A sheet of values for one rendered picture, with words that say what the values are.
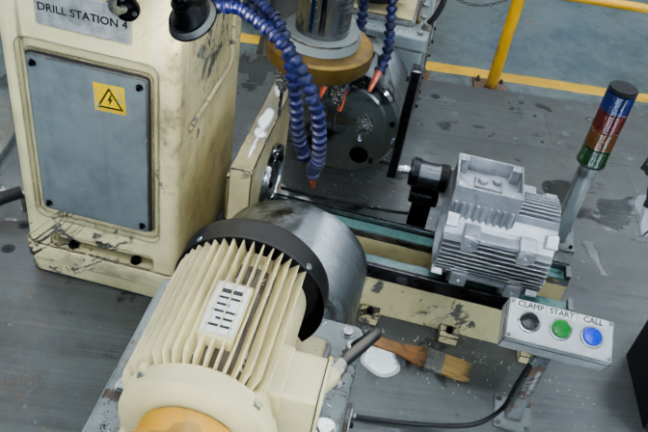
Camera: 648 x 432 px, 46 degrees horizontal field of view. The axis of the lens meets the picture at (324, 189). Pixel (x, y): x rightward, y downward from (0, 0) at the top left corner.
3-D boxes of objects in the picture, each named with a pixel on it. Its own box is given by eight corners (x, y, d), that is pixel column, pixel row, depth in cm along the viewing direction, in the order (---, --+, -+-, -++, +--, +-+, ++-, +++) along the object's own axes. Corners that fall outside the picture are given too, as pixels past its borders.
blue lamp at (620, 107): (601, 113, 154) (608, 94, 151) (598, 98, 159) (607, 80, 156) (630, 120, 154) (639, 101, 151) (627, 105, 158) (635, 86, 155)
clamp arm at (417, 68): (382, 176, 156) (408, 69, 140) (385, 168, 158) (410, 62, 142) (399, 180, 156) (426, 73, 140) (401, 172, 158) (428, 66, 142)
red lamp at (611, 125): (592, 131, 157) (601, 113, 154) (590, 116, 161) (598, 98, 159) (622, 138, 156) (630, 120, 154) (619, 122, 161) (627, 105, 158)
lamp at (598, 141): (584, 148, 160) (592, 131, 157) (583, 133, 164) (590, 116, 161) (613, 155, 159) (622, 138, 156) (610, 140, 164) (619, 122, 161)
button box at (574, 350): (496, 346, 124) (503, 337, 119) (501, 306, 127) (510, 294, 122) (601, 372, 123) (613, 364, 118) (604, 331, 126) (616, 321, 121)
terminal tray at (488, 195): (445, 216, 137) (455, 185, 132) (450, 181, 145) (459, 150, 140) (512, 231, 136) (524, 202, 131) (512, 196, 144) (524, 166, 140)
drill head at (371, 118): (268, 177, 163) (280, 78, 148) (310, 84, 195) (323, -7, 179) (382, 205, 162) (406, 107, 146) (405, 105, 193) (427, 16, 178)
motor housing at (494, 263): (425, 290, 143) (448, 215, 131) (434, 226, 158) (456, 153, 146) (530, 316, 142) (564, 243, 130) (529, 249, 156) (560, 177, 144)
